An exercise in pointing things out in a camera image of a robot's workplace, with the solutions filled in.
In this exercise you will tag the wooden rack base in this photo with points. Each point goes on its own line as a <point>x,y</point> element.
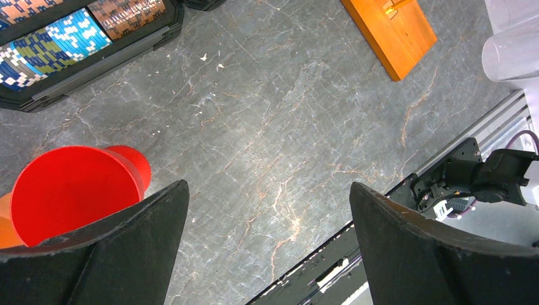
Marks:
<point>397,31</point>

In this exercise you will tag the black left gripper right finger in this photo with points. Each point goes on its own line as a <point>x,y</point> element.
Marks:
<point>410,259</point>

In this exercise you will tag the clear wine glass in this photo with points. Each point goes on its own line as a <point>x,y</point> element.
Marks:
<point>511,53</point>

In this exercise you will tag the orange wine glass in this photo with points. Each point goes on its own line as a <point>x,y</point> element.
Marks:
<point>9,237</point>

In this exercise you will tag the black poker chip case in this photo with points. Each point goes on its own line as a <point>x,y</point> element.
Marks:
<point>50,48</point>

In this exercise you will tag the red wine glass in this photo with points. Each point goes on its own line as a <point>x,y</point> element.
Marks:
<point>70,187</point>

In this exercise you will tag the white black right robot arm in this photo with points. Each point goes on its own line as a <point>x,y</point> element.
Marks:
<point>507,175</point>

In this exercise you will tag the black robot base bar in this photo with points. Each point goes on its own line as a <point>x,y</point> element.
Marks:
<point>334,272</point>

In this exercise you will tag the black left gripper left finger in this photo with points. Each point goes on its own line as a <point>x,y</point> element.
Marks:
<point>125,258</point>

